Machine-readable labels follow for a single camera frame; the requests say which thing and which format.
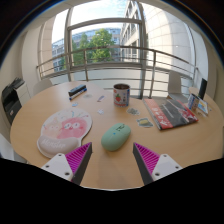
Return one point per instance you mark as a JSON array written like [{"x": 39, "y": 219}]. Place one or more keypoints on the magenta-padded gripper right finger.
[{"x": 146, "y": 157}]

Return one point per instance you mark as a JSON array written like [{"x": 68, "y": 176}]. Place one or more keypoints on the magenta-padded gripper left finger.
[{"x": 78, "y": 156}]

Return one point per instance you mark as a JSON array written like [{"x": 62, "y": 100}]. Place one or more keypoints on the mint green computer mouse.
[{"x": 115, "y": 137}]

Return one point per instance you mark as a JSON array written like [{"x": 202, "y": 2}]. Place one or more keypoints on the pink cartoon print mouse pad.
[{"x": 63, "y": 130}]

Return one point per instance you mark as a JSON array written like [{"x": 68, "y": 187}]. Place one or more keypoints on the yellow picture sticker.
[{"x": 144, "y": 122}]

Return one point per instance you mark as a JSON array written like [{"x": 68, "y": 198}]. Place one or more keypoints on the grey picture sticker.
[{"x": 133, "y": 111}]

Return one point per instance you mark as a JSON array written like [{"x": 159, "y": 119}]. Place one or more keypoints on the red and black magazine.
[{"x": 170, "y": 114}]

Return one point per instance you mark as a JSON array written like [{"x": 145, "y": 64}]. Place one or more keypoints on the small white sticker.
[{"x": 100, "y": 111}]

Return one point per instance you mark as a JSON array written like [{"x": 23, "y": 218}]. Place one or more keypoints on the small light blue sticker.
[{"x": 74, "y": 104}]

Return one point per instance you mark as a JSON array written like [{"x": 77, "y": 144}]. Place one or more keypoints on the round pale sticker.
[{"x": 88, "y": 96}]

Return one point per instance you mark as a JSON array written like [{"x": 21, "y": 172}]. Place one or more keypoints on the blue marker pen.
[{"x": 78, "y": 94}]

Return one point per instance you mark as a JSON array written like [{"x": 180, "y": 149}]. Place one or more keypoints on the small narrow sticker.
[{"x": 100, "y": 98}]

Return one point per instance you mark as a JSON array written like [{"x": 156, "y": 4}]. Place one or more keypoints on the strawberry print mug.
[{"x": 121, "y": 96}]

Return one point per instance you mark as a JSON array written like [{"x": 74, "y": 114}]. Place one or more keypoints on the small printed cup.
[{"x": 193, "y": 102}]

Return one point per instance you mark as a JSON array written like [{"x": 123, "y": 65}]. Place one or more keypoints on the light blue printed booklet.
[{"x": 203, "y": 107}]

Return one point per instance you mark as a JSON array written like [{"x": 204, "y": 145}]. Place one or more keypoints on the black and white office printer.
[{"x": 11, "y": 100}]

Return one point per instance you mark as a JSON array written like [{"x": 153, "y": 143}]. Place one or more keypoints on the black upright device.
[{"x": 203, "y": 88}]

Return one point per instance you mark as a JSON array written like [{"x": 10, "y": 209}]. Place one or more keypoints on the metal balcony railing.
[{"x": 113, "y": 47}]

